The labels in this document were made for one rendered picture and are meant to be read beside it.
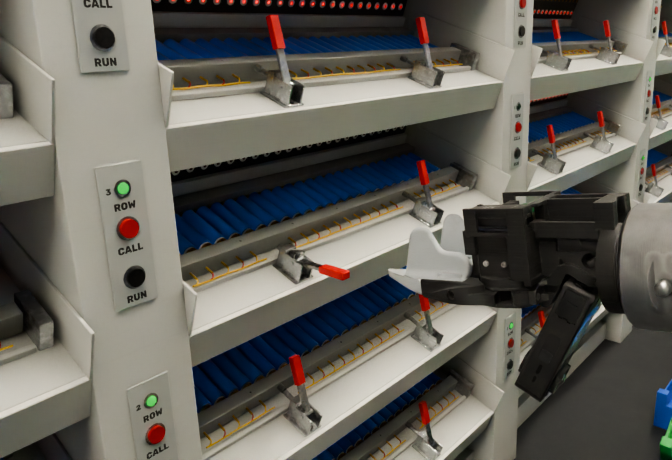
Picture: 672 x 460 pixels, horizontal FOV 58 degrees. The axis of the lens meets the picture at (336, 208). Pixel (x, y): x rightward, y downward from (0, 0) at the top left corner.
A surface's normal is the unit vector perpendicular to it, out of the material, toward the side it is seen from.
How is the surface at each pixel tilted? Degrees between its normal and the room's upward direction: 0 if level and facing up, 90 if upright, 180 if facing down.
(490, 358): 90
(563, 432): 0
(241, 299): 21
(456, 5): 90
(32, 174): 111
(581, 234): 90
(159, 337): 90
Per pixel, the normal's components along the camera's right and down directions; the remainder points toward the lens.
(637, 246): -0.64, -0.39
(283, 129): 0.70, 0.48
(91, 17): 0.74, 0.14
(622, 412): -0.04, -0.97
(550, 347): -0.64, 0.25
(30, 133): 0.23, -0.85
